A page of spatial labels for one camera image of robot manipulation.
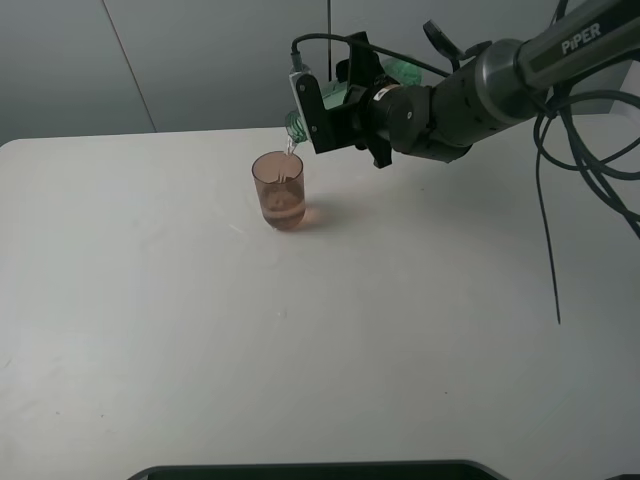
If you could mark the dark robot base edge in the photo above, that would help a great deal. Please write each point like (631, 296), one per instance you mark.
(438, 469)

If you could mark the pink transparent plastic cup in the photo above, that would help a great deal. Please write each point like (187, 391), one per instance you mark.
(279, 181)

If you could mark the green transparent water bottle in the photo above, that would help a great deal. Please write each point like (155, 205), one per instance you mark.
(334, 91)

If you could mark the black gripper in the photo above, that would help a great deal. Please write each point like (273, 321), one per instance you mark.
(390, 118)

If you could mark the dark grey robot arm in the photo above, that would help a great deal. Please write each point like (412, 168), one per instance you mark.
(493, 86)

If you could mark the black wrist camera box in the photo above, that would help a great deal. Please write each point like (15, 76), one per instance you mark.
(327, 129)

